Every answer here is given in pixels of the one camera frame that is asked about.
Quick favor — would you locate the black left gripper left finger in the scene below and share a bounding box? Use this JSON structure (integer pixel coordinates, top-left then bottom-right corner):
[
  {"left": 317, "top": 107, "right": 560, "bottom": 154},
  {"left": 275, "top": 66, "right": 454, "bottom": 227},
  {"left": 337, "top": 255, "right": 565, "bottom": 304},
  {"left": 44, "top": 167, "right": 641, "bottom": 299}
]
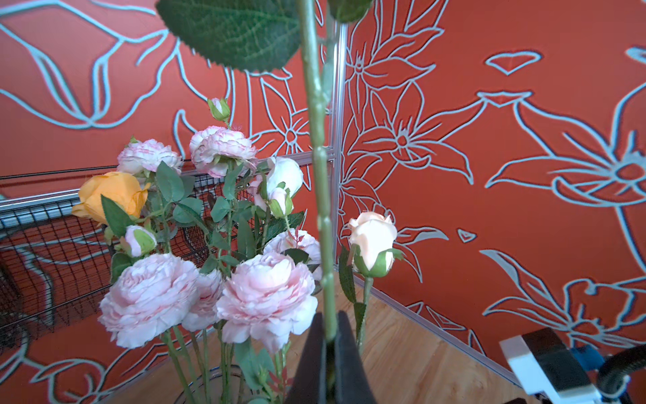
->
[{"left": 285, "top": 313, "right": 328, "bottom": 404}]

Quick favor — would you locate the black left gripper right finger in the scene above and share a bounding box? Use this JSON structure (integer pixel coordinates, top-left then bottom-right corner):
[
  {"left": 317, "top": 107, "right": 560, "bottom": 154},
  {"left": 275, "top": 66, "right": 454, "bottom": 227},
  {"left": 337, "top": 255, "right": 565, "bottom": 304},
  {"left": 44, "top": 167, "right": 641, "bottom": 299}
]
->
[{"left": 330, "top": 311, "right": 377, "bottom": 404}]

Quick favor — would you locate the purple glass vase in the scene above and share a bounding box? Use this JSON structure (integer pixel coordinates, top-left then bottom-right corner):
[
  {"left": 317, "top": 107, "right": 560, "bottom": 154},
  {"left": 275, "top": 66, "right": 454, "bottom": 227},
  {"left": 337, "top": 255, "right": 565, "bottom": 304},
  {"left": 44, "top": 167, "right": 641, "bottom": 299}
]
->
[{"left": 189, "top": 365, "right": 259, "bottom": 403}]

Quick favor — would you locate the white cream rose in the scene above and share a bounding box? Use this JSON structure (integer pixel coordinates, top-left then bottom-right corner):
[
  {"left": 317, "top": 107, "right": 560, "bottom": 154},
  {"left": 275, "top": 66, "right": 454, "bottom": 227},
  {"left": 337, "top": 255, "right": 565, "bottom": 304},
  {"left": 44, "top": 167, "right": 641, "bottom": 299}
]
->
[{"left": 249, "top": 158, "right": 304, "bottom": 218}]

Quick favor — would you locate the orange yellow rose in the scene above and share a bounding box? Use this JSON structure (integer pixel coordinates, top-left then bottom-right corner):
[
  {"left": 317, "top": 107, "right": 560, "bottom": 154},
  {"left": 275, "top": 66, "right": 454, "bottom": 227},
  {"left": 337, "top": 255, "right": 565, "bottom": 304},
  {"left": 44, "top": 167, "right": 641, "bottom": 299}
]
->
[{"left": 72, "top": 172, "right": 148, "bottom": 225}]

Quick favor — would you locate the large red rose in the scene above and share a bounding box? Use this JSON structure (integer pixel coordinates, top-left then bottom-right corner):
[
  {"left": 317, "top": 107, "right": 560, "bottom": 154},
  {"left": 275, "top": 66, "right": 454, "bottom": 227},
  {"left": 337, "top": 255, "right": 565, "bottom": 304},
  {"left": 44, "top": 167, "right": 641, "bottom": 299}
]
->
[{"left": 156, "top": 1, "right": 372, "bottom": 343}]

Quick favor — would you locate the peach cream rose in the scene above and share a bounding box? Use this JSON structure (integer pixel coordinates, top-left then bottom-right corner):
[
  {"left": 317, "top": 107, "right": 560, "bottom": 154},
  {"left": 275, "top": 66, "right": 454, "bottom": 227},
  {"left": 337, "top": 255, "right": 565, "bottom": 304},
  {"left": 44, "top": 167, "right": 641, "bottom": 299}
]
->
[{"left": 338, "top": 211, "right": 404, "bottom": 351}]

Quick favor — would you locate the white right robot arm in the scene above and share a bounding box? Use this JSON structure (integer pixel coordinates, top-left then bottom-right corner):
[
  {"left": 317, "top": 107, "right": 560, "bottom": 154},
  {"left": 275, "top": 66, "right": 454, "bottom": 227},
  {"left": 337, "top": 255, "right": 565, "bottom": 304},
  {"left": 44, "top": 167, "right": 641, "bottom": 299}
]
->
[{"left": 500, "top": 328, "right": 645, "bottom": 403}]

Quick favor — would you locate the black wire basket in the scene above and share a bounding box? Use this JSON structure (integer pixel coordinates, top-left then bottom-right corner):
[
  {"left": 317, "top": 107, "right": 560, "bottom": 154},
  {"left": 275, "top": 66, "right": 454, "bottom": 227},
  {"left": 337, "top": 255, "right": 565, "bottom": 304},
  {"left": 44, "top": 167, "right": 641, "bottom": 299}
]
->
[{"left": 0, "top": 160, "right": 263, "bottom": 349}]

